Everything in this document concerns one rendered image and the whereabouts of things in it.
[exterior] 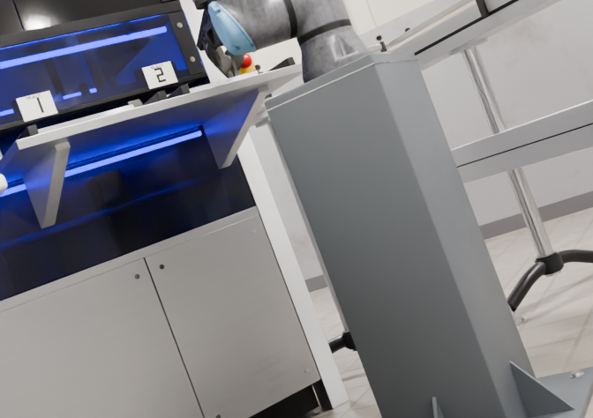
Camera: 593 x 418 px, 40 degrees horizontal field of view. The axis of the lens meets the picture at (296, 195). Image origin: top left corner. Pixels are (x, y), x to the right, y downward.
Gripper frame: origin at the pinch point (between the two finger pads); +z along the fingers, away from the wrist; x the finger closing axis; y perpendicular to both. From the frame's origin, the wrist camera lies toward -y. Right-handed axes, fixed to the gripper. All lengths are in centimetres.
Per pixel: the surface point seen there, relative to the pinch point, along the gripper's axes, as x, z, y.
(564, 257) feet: 93, 81, -7
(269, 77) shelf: 0.0, 4.9, 15.9
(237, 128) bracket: -0.5, 11.5, -5.9
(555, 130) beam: 85, 41, 15
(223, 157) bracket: -0.5, 16.3, -18.8
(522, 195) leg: 87, 57, -8
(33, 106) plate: -42.0, -10.5, -24.0
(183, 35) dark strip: 3.7, -19.4, -24.1
